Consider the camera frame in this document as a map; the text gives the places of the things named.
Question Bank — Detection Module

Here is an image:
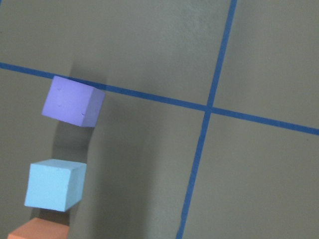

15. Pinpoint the light blue foam block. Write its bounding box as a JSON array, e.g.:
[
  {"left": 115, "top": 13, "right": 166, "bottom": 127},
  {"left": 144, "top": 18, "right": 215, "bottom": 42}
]
[{"left": 24, "top": 159, "right": 87, "bottom": 212}]

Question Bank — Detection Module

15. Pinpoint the purple foam block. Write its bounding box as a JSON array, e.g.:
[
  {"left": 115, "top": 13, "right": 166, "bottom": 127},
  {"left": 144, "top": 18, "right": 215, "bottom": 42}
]
[{"left": 42, "top": 76, "right": 105, "bottom": 127}]

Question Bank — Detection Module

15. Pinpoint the orange foam block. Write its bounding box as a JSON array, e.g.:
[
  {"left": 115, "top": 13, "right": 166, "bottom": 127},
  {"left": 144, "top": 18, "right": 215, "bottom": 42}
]
[{"left": 7, "top": 218, "right": 69, "bottom": 239}]

